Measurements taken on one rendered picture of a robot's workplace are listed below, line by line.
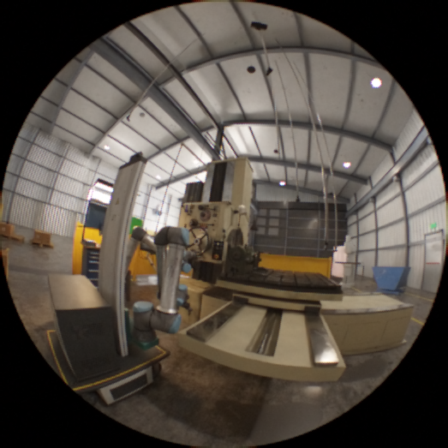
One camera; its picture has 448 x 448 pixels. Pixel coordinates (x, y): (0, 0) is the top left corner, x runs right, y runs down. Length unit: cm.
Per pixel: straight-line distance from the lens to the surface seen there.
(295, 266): 423
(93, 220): 316
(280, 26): 697
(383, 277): 690
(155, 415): 141
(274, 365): 88
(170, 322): 105
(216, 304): 217
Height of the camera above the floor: 125
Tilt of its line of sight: 9 degrees up
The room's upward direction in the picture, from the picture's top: 7 degrees clockwise
